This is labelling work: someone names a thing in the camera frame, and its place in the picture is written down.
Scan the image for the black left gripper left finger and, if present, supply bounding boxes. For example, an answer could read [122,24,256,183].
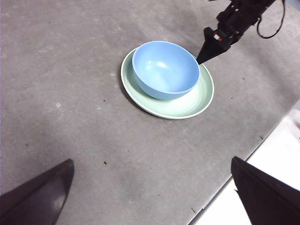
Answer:
[0,158,75,225]

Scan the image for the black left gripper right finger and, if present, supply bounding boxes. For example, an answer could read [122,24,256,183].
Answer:
[231,156,300,225]

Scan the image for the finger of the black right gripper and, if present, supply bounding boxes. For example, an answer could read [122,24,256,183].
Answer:
[196,26,230,65]

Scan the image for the blue ribbed bowl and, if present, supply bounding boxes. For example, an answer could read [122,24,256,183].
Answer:
[131,40,201,101]

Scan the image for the pale green plate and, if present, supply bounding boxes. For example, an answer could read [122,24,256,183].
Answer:
[120,48,215,120]

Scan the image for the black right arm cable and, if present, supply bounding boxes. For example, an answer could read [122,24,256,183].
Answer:
[255,0,286,39]

